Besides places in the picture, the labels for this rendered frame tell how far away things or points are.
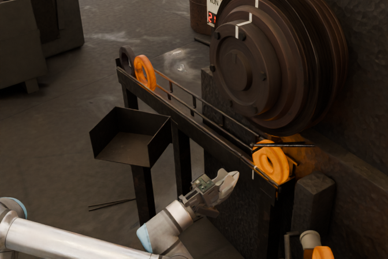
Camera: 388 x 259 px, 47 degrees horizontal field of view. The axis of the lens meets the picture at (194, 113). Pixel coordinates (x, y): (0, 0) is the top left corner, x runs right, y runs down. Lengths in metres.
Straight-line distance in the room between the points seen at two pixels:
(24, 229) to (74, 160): 1.58
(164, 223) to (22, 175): 1.63
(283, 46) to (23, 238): 0.86
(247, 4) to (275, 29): 0.14
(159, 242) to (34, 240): 0.35
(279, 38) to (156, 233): 0.67
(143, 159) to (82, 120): 1.49
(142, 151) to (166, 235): 0.55
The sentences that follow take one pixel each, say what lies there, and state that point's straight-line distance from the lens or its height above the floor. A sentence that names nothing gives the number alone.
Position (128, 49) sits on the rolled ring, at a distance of 2.32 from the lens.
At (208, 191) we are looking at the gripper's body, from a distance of 1.39.
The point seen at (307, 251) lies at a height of 0.71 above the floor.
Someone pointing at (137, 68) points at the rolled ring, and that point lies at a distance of 2.27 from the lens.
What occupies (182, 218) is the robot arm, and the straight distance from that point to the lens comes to 1.37.
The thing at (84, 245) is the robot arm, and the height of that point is 0.78.
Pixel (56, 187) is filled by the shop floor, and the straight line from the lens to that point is 2.70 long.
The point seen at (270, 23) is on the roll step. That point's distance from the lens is 1.21.
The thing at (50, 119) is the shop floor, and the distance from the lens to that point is 3.32.
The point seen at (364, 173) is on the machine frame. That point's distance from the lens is 1.35.
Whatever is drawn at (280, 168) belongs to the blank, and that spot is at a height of 0.77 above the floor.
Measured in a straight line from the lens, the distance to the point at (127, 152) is 1.85.
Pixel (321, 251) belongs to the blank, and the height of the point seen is 0.78.
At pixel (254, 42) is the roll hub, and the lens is 1.18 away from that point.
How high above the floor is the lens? 1.71
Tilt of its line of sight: 33 degrees down
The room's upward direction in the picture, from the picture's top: 3 degrees counter-clockwise
